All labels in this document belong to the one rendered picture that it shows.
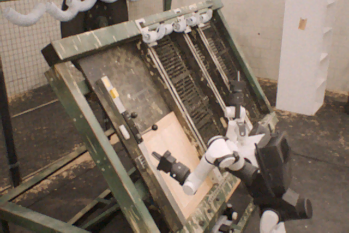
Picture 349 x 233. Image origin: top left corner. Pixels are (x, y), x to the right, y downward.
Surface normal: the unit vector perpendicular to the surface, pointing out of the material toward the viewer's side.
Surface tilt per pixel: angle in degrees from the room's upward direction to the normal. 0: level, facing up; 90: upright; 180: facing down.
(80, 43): 58
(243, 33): 90
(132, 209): 90
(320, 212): 0
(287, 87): 90
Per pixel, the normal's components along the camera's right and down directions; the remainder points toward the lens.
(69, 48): 0.75, -0.36
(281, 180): -0.46, 0.33
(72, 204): -0.01, -0.93
